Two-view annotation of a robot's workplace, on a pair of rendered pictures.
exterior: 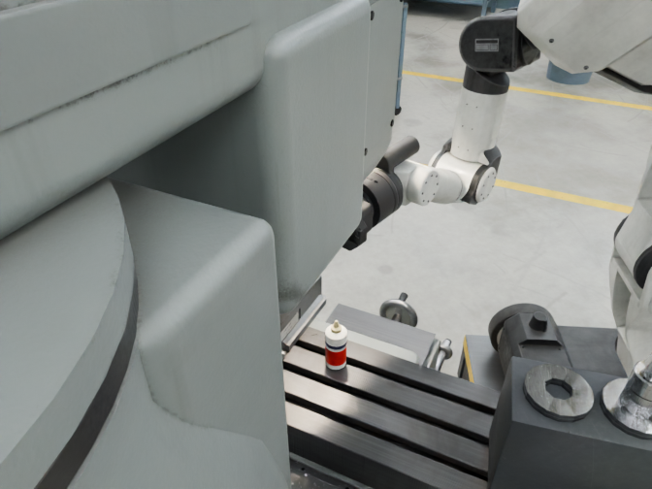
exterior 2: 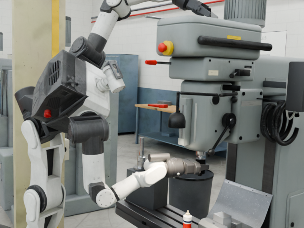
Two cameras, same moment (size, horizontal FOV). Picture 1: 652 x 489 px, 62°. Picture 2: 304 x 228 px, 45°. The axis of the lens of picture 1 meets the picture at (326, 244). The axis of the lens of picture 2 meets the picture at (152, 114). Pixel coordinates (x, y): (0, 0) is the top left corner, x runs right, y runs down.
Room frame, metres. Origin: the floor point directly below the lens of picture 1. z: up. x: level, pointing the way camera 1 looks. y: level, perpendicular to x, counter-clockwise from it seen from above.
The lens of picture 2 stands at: (2.27, 0.57, 1.67)
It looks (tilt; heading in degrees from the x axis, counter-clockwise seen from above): 7 degrees down; 207
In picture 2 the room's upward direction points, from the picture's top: 2 degrees clockwise
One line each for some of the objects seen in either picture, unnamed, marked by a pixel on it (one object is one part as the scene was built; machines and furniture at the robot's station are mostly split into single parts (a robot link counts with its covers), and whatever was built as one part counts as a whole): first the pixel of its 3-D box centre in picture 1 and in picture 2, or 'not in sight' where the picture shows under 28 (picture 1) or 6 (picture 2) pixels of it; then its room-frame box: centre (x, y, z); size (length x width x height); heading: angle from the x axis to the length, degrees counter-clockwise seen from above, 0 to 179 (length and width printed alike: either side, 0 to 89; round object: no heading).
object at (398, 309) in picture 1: (394, 323); not in sight; (1.12, -0.20, 0.60); 0.16 x 0.12 x 0.12; 155
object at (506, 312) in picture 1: (522, 331); not in sight; (1.20, -0.61, 0.50); 0.20 x 0.05 x 0.20; 86
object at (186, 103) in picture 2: not in sight; (185, 121); (0.77, -0.03, 1.45); 0.04 x 0.04 x 0.21; 65
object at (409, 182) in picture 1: (396, 178); (159, 165); (0.82, -0.12, 1.24); 0.11 x 0.11 x 0.11; 50
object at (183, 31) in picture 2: not in sight; (209, 40); (0.66, 0.02, 1.81); 0.47 x 0.26 x 0.16; 155
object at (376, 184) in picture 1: (351, 211); (182, 167); (0.74, -0.04, 1.23); 0.13 x 0.12 x 0.10; 50
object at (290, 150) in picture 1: (221, 135); (231, 112); (0.50, 0.10, 1.47); 0.24 x 0.19 x 0.26; 65
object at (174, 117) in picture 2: not in sight; (177, 119); (0.92, -0.01, 1.47); 0.07 x 0.07 x 0.06
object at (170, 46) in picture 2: not in sight; (167, 48); (0.88, -0.08, 1.76); 0.06 x 0.02 x 0.06; 65
